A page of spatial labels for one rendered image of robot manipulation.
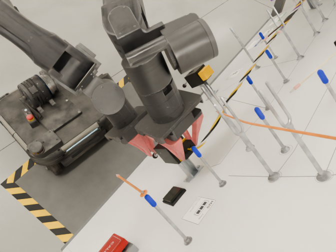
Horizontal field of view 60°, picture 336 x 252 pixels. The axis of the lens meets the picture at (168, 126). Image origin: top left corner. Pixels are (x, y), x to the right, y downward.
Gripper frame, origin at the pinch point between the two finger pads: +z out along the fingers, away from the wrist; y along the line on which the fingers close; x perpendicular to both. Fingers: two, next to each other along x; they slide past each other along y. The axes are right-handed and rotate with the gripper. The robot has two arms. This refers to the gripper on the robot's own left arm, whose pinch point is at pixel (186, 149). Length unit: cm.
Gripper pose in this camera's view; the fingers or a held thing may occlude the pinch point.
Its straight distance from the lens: 51.7
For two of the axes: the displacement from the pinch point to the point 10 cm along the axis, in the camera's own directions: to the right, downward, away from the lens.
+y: 6.4, -6.6, 3.8
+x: -6.7, -2.6, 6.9
